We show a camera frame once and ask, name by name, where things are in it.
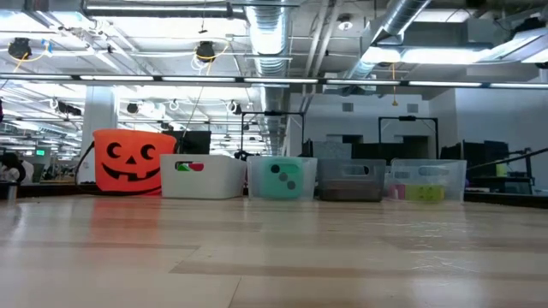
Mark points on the white plastic bin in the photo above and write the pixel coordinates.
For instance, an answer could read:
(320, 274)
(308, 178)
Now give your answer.
(205, 184)

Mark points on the black ceiling-hung device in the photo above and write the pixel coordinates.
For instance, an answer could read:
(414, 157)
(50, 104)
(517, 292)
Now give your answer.
(205, 52)
(19, 48)

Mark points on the black monitor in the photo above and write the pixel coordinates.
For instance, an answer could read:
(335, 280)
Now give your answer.
(194, 143)

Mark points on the long ceiling light strip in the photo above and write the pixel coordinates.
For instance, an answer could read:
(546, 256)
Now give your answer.
(278, 80)

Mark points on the green exit sign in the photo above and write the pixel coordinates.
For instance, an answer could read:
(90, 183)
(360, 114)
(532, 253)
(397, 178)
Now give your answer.
(40, 152)

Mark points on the black background workstation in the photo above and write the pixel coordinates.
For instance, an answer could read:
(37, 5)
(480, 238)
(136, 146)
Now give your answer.
(475, 158)

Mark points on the grey plastic bin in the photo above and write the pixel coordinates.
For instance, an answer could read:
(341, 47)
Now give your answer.
(334, 173)

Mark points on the teal foam die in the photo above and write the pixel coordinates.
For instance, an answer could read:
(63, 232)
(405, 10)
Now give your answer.
(282, 184)

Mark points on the orange pumpkin bucket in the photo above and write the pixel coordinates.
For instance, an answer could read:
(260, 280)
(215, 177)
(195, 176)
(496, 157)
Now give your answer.
(137, 137)

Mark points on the silver spiral ventilation duct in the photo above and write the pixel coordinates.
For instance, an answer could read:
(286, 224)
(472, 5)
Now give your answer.
(269, 38)

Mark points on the silver slanted ventilation duct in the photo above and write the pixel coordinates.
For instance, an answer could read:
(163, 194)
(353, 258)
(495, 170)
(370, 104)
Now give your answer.
(389, 30)

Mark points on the bright ceiling light panel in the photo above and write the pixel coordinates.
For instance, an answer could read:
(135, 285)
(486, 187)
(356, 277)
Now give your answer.
(428, 55)

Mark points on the person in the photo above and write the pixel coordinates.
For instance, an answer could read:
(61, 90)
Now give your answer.
(17, 171)

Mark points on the olive green toy brick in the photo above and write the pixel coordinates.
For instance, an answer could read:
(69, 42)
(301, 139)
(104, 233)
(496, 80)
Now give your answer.
(424, 193)

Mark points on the clear plastic bin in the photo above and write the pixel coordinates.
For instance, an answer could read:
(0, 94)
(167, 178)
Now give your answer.
(254, 179)
(454, 179)

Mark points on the black metal frame stand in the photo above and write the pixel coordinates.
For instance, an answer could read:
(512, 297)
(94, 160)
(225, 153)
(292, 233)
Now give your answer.
(274, 113)
(406, 118)

